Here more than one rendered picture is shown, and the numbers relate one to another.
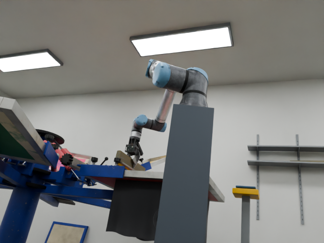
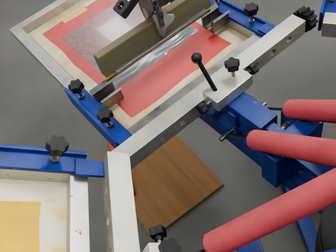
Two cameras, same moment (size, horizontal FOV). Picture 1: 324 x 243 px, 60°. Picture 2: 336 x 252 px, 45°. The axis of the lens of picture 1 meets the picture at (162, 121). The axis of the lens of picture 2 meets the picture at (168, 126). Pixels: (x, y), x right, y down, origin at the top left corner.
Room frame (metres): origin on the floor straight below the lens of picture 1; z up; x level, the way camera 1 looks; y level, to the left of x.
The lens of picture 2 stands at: (2.65, 0.77, 1.84)
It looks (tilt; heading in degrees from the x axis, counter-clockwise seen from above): 51 degrees down; 222
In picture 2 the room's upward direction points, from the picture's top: 18 degrees counter-clockwise
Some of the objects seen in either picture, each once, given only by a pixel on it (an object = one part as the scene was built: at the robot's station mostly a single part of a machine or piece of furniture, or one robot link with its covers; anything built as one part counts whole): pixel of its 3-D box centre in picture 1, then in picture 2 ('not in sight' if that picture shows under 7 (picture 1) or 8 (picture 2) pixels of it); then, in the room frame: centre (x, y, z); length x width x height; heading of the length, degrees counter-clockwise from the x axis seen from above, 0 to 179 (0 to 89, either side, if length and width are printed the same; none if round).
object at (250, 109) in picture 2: (86, 174); (244, 109); (2.04, 0.49, 1.02); 0.17 x 0.06 x 0.05; 67
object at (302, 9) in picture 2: (68, 160); (301, 21); (1.66, 0.52, 1.02); 0.07 x 0.06 x 0.07; 67
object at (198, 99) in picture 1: (193, 105); not in sight; (1.17, -0.14, 1.25); 0.15 x 0.15 x 0.10
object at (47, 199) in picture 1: (46, 196); not in sight; (2.90, 1.02, 0.91); 1.34 x 0.41 x 0.08; 7
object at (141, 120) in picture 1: (142, 122); not in sight; (1.78, 0.13, 1.39); 0.11 x 0.11 x 0.08; 13
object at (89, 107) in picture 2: not in sight; (98, 116); (2.16, 0.08, 0.98); 0.30 x 0.05 x 0.07; 67
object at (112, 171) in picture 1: (102, 171); (234, 18); (1.65, 0.30, 0.98); 0.30 x 0.05 x 0.07; 67
